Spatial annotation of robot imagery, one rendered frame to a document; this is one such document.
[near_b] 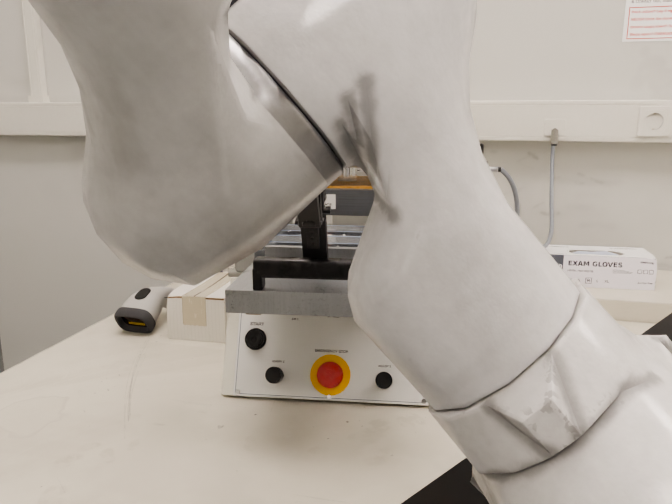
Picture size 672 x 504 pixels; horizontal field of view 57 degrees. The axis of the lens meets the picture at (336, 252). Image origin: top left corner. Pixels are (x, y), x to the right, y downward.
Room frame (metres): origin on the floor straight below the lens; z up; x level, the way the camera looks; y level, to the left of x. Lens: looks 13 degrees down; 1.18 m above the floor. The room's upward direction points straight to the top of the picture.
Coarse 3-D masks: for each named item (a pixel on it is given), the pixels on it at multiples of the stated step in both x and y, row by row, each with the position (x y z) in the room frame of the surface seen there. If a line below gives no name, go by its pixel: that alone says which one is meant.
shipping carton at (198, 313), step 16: (176, 288) 1.18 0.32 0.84; (192, 288) 1.19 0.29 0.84; (208, 288) 1.19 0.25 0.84; (224, 288) 1.19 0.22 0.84; (176, 304) 1.13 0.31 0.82; (192, 304) 1.13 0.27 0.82; (208, 304) 1.12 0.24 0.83; (224, 304) 1.12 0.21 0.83; (176, 320) 1.13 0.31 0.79; (192, 320) 1.13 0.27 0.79; (208, 320) 1.12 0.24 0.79; (224, 320) 1.12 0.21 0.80; (176, 336) 1.13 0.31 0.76; (192, 336) 1.13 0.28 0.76; (208, 336) 1.12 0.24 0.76; (224, 336) 1.12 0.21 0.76
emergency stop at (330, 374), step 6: (324, 366) 0.88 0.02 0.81; (330, 366) 0.88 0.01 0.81; (336, 366) 0.88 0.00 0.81; (318, 372) 0.87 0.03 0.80; (324, 372) 0.87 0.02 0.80; (330, 372) 0.87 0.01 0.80; (336, 372) 0.87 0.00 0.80; (342, 372) 0.87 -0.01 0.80; (318, 378) 0.87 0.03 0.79; (324, 378) 0.87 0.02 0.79; (330, 378) 0.87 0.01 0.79; (336, 378) 0.87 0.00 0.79; (342, 378) 0.87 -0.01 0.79; (324, 384) 0.87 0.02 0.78; (330, 384) 0.86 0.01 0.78; (336, 384) 0.87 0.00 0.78
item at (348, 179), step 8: (344, 168) 1.12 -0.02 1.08; (352, 168) 1.12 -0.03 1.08; (344, 176) 1.12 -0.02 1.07; (352, 176) 1.12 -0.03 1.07; (360, 176) 1.21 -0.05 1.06; (336, 184) 1.07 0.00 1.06; (344, 184) 1.07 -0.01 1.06; (352, 184) 1.07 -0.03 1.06; (360, 184) 1.07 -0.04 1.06; (368, 184) 1.07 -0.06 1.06
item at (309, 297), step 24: (240, 288) 0.73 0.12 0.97; (264, 288) 0.73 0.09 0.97; (288, 288) 0.73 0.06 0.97; (312, 288) 0.73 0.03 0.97; (336, 288) 0.73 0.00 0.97; (240, 312) 0.73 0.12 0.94; (264, 312) 0.72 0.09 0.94; (288, 312) 0.72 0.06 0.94; (312, 312) 0.72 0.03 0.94; (336, 312) 0.71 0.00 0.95
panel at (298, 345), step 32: (256, 320) 0.93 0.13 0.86; (288, 320) 0.92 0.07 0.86; (320, 320) 0.92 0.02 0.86; (352, 320) 0.91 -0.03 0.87; (256, 352) 0.91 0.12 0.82; (288, 352) 0.90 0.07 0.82; (320, 352) 0.90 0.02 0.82; (352, 352) 0.89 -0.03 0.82; (256, 384) 0.88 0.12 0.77; (288, 384) 0.88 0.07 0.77; (320, 384) 0.87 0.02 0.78; (352, 384) 0.87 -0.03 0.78
